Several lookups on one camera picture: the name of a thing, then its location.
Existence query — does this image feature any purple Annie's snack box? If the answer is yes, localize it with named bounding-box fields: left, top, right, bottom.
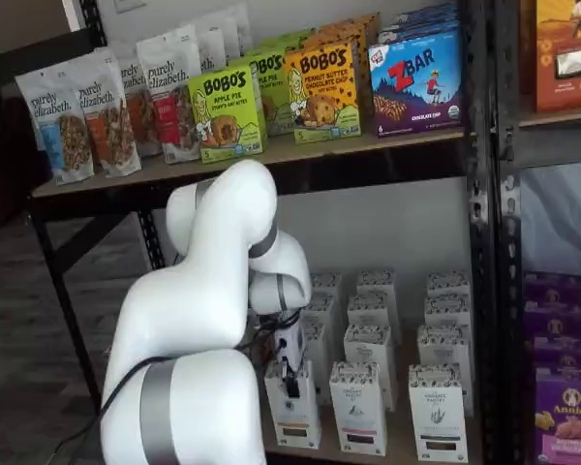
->
left=525, top=302, right=581, bottom=341
left=532, top=333, right=581, bottom=375
left=522, top=272, right=581, bottom=311
left=535, top=366, right=581, bottom=465

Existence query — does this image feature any blue-label granola bag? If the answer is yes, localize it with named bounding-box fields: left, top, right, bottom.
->
left=15, top=70, right=96, bottom=186

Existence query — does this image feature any black metal shelving frame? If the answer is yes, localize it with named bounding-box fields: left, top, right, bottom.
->
left=0, top=0, right=498, bottom=465
left=493, top=0, right=581, bottom=465

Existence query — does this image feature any blue Z Bar box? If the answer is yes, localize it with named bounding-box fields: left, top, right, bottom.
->
left=380, top=2, right=462, bottom=46
left=367, top=26, right=466, bottom=139

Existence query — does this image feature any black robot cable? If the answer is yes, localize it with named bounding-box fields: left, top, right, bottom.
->
left=52, top=356, right=176, bottom=448

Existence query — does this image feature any dark brown furniture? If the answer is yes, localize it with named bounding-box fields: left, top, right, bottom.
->
left=0, top=94, right=46, bottom=234

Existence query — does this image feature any yellow Bobo's peanut butter box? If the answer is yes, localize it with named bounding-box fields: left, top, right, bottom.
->
left=299, top=23, right=370, bottom=50
left=319, top=13, right=382, bottom=38
left=284, top=41, right=362, bottom=145

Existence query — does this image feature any white pink-strip cracker box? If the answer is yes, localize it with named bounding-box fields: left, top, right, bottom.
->
left=328, top=361, right=388, bottom=454
left=356, top=270, right=397, bottom=301
left=343, top=323, right=399, bottom=413
left=347, top=293, right=401, bottom=335

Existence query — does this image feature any green Bobo's apple pie box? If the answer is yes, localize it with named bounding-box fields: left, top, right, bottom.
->
left=260, top=28, right=317, bottom=55
left=244, top=46, right=297, bottom=138
left=188, top=60, right=267, bottom=164

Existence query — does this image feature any red-label granola bag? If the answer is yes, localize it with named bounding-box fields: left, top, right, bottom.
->
left=136, top=24, right=202, bottom=164

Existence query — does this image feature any orange-label granola bag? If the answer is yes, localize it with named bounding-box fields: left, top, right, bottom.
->
left=76, top=72, right=142, bottom=178
left=108, top=39, right=149, bottom=159

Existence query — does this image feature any translucent plastic sheet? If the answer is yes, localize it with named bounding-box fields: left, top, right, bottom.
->
left=520, top=163, right=581, bottom=278

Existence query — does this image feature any orange snack box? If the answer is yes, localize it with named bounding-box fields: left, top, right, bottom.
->
left=520, top=0, right=581, bottom=114

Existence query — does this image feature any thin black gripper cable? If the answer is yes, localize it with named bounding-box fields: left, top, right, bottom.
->
left=236, top=309, right=304, bottom=351

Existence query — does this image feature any white dark-strip cracker box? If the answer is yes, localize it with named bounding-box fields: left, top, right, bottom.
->
left=424, top=294, right=472, bottom=331
left=416, top=324, right=474, bottom=418
left=408, top=363, right=469, bottom=462
left=426, top=271, right=471, bottom=300

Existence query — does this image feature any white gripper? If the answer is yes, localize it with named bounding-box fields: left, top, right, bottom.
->
left=269, top=325, right=305, bottom=399

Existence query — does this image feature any white granola bag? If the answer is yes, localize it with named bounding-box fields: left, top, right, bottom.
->
left=193, top=16, right=229, bottom=70
left=222, top=2, right=252, bottom=54

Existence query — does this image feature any white yellow-strip cracker box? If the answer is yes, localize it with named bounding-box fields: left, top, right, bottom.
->
left=309, top=271, right=343, bottom=301
left=264, top=360, right=322, bottom=450
left=299, top=322, right=331, bottom=404
left=302, top=293, right=339, bottom=331

